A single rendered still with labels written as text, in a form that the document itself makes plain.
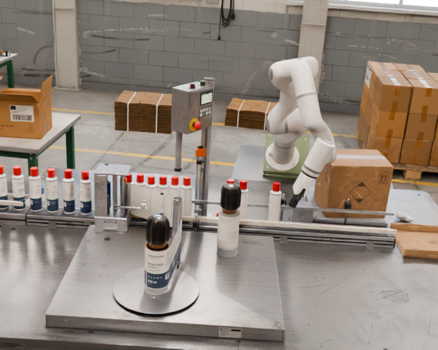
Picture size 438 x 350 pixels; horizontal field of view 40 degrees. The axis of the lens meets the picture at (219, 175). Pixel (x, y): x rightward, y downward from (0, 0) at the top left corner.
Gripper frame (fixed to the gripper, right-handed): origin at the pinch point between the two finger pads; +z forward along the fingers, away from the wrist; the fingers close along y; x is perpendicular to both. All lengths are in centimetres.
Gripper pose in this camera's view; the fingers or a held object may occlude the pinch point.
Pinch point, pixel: (293, 203)
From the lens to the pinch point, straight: 272.6
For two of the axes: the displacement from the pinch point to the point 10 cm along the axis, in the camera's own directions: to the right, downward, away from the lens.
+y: -0.3, 3.6, -9.3
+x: 9.1, 3.9, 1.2
